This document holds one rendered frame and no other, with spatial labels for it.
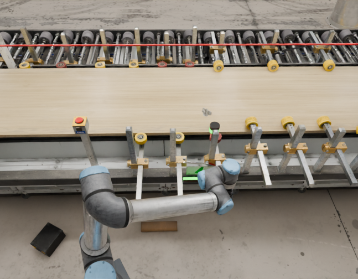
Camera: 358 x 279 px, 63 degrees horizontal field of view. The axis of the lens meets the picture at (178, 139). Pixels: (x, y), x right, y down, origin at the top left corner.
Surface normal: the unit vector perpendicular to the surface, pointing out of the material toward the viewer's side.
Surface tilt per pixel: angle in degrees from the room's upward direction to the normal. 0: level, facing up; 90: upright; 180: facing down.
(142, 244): 0
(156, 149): 90
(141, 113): 0
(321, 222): 0
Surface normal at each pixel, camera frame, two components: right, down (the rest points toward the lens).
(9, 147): 0.04, 0.77
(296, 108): 0.02, -0.64
